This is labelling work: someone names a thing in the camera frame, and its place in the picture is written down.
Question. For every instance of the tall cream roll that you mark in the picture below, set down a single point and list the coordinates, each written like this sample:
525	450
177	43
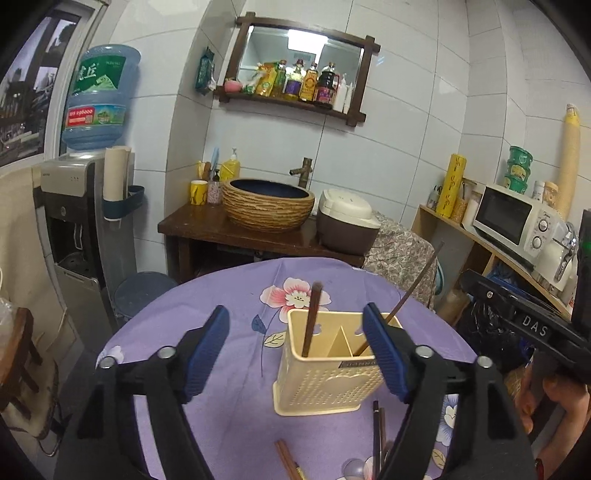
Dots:
569	161

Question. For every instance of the blue water jug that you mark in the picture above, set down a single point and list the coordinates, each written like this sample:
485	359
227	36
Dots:
98	103

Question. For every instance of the white brown rice cooker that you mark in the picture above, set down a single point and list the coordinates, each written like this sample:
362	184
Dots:
346	222

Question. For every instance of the black plastic bag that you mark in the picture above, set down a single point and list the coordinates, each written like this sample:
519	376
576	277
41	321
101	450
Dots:
482	328

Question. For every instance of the white microwave oven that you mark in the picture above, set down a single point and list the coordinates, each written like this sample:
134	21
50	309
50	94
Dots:
517	224

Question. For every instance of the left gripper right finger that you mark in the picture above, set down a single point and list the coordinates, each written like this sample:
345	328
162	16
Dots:
488	440

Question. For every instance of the yellow wrapped roll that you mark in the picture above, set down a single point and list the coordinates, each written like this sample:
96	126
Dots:
451	185

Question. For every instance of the yellow mug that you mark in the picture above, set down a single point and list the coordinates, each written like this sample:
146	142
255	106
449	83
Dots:
198	192

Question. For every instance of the green hanging packet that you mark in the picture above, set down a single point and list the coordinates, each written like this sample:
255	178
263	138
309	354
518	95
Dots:
204	81

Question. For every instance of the wooden framed mirror shelf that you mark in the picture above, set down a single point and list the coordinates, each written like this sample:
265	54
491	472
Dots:
271	57

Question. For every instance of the dark blue round bin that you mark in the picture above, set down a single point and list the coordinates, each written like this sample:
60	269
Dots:
139	290

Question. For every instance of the wooden shelf unit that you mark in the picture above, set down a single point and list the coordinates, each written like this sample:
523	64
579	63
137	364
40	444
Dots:
465	250

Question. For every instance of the green stacked cups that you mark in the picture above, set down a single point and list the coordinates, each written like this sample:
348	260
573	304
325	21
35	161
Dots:
518	170

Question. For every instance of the woven basin sink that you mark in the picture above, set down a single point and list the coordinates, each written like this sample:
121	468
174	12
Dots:
266	206

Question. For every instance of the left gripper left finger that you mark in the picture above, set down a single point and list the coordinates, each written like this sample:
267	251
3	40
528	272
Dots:
102	438

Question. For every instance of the brown wooden chopstick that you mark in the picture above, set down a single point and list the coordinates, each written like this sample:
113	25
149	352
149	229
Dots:
316	294

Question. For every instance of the small wooden stool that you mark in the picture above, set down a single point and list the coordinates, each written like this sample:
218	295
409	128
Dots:
14	358

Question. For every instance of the reddish brown chopstick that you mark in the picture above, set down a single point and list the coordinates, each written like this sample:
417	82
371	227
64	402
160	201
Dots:
394	312

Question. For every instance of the paper cup stack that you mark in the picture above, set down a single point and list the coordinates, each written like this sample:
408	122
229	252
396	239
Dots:
115	173

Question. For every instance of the window with frame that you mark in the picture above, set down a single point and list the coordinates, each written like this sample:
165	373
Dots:
36	76

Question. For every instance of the grey water dispenser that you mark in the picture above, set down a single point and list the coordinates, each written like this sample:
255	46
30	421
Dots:
92	255

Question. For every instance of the right hand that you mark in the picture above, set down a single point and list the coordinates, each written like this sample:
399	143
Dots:
567	424

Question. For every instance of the brass faucet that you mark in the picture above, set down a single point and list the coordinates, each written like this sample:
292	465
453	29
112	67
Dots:
303	173

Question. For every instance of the black gold chopstick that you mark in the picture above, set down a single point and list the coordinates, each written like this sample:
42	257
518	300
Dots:
300	471

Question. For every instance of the brown chopstick pile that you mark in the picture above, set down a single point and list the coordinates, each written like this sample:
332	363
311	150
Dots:
287	460

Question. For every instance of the white electric kettle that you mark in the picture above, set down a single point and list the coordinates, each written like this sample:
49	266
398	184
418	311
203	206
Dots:
555	263

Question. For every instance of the yellow oil bottle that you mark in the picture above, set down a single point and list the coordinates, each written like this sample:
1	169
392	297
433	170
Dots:
309	82

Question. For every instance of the cream perforated utensil holder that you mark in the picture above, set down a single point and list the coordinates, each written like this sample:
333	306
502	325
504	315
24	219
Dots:
338	374

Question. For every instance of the floral cloth covered chair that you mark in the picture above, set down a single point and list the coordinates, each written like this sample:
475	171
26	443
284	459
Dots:
398	254

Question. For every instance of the dark wooden sink table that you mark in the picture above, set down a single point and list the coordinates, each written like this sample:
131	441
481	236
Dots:
192	231

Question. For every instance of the dark soy sauce bottle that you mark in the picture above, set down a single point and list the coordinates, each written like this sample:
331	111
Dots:
327	85

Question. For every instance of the purple floral tablecloth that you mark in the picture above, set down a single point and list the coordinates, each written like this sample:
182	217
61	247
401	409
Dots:
233	420

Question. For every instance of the yellow soap dispenser bottle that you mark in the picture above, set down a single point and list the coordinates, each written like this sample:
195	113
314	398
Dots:
230	169

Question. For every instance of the dark black chopstick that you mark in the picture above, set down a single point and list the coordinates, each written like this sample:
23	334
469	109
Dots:
376	439

